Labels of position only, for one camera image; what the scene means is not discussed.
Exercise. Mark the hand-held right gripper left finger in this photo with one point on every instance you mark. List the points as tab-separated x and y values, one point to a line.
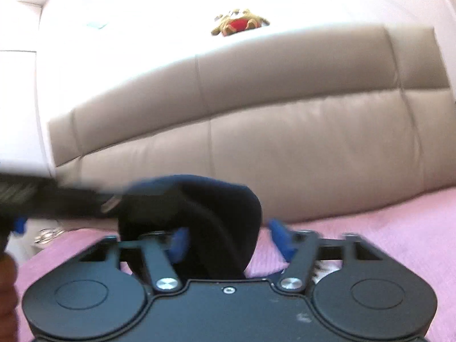
179	245

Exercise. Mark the pink blanket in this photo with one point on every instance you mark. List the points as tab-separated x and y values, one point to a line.
392	242

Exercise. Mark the beige leather sofa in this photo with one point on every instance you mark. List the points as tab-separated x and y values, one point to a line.
302	142

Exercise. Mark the dark navy garment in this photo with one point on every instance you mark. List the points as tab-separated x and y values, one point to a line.
213	217

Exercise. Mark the small silver metal object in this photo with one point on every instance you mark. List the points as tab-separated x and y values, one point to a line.
48	236

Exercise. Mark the brown plush toy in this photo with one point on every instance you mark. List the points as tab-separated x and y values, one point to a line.
239	21

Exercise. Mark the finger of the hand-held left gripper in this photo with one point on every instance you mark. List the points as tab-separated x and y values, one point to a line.
82	199

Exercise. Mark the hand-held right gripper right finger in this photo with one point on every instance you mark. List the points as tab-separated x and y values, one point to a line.
281	239

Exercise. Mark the person's left forearm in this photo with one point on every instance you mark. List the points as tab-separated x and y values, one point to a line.
7	299

